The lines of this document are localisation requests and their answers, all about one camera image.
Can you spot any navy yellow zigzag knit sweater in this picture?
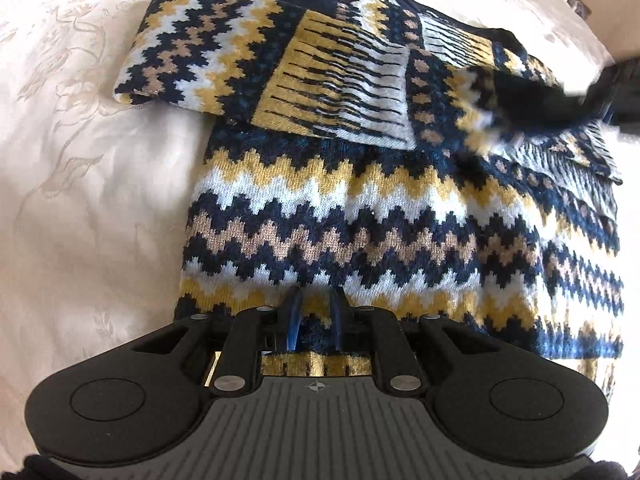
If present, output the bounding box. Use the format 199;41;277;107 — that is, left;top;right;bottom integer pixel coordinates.
114;0;626;386

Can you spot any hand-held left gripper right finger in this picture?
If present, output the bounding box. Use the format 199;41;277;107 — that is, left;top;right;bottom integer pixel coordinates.
329;286;507;397

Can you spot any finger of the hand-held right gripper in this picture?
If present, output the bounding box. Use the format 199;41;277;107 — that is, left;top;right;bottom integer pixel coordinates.
492;72;608;126

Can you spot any white embroidered bedspread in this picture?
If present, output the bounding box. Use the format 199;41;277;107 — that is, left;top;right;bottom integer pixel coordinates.
0;0;640;461

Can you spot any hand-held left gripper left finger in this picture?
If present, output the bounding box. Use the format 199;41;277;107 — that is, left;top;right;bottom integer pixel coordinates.
127;289;305;397

